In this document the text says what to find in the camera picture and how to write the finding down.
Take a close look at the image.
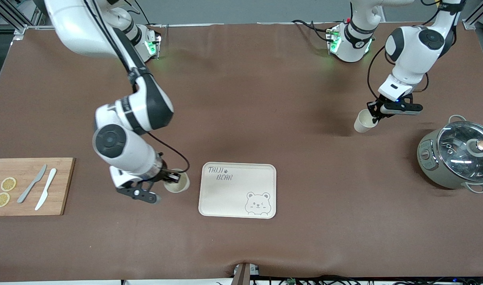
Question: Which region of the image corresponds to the white plastic knife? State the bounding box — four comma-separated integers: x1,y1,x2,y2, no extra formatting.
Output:
35,168,57,211

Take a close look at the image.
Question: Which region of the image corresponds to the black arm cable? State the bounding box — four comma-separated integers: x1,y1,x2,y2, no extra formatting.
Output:
367,0,466,104
81,0,190,175

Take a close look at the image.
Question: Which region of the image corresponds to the glass pot lid copper knob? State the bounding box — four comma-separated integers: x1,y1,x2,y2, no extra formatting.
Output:
437,121,483,182

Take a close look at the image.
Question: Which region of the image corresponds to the brown metal bracket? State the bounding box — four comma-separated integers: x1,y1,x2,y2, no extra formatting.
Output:
233,262,260,285

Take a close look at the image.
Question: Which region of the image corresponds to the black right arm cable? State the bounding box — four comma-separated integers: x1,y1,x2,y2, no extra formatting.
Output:
81,0,190,175

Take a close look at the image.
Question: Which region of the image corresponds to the cream bear print tray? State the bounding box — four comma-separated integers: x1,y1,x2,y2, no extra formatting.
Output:
198,162,277,219

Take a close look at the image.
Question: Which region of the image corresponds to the grey plastic knife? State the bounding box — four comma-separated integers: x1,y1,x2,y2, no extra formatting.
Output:
17,164,48,204

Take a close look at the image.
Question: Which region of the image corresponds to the grey-green cooking pot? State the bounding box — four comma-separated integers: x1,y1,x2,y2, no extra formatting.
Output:
418,115,483,194

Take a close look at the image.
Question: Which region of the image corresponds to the wooden cutting board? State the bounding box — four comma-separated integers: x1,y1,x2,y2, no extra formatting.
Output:
0,158,76,217

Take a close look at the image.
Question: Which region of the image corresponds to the black left base cable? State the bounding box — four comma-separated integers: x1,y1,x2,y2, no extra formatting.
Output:
292,19,333,42

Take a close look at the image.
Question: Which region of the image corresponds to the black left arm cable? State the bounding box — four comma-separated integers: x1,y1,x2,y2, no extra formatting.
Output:
367,0,466,104

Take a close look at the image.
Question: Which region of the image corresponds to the brown table mat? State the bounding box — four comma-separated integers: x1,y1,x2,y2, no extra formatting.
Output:
0,22,483,282

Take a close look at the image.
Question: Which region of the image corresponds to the black base cable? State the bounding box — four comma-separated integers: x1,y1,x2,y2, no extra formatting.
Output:
135,0,163,28
292,19,333,42

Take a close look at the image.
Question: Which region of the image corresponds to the aluminium frame profile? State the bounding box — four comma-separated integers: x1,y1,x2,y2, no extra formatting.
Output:
0,0,48,40
462,0,483,30

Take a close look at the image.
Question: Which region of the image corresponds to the white plastic cup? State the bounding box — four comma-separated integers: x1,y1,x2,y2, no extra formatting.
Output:
164,169,190,194
354,109,379,133

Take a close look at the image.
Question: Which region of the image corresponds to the black right base cable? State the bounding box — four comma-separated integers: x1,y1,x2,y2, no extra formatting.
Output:
135,0,163,28

